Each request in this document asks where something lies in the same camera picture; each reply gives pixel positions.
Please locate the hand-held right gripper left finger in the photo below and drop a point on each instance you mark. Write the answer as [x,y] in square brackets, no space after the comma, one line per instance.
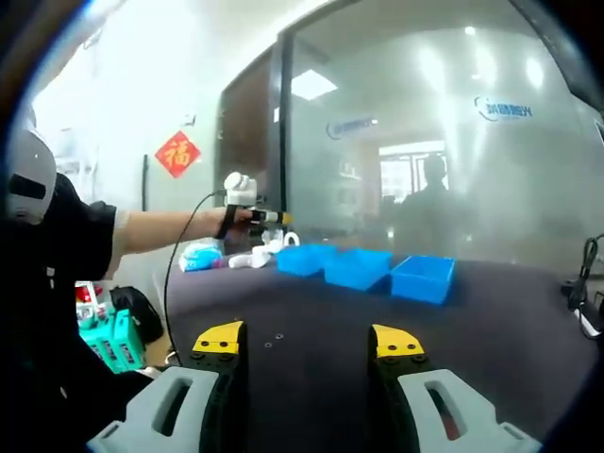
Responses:
[160,415]

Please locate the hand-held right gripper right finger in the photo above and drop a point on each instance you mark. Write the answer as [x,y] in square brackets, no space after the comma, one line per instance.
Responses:
[453,420]

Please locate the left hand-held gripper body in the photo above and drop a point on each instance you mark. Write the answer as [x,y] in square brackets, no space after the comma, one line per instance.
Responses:
[240,189]

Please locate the blue plastic bin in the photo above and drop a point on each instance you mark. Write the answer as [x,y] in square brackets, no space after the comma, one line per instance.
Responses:
[422,283]
[356,271]
[304,262]

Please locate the person's left hand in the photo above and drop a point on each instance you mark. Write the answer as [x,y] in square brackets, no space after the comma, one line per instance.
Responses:
[238,218]

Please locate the clear glass mug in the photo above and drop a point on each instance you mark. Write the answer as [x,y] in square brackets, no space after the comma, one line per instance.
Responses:
[270,234]

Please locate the white arched plastic piece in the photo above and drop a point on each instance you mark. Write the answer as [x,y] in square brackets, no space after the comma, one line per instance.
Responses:
[287,238]

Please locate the white pipe fitting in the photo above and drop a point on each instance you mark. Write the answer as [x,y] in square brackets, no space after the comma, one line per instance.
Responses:
[241,261]
[266,255]

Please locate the red diamond paper decoration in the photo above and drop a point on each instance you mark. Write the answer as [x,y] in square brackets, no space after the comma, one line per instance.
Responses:
[178,154]

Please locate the blue white tissue pack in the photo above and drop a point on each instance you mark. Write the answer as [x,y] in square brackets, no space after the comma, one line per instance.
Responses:
[200,257]

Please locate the teal carton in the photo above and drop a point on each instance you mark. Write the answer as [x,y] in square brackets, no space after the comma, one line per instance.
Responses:
[96,349]
[125,340]

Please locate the dark grey tablecloth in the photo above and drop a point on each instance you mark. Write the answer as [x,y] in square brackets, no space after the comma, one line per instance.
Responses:
[321,311]

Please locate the black bag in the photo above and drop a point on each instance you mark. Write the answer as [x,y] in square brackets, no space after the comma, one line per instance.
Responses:
[137,311]

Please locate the blue logo glass sticker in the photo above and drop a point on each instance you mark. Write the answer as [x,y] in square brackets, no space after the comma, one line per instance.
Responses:
[351,127]
[505,111]

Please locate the red white packet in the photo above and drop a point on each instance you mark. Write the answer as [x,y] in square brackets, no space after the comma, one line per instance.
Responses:
[88,302]

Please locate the person operator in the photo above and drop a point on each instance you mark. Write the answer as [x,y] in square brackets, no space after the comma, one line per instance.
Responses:
[47,330]

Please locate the white worn head device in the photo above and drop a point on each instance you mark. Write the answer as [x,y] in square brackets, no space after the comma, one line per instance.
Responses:
[28,179]

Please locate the black door frame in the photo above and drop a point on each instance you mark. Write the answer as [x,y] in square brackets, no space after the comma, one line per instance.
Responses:
[286,141]

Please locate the small wall hook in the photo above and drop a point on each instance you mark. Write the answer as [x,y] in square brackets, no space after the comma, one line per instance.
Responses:
[189,119]

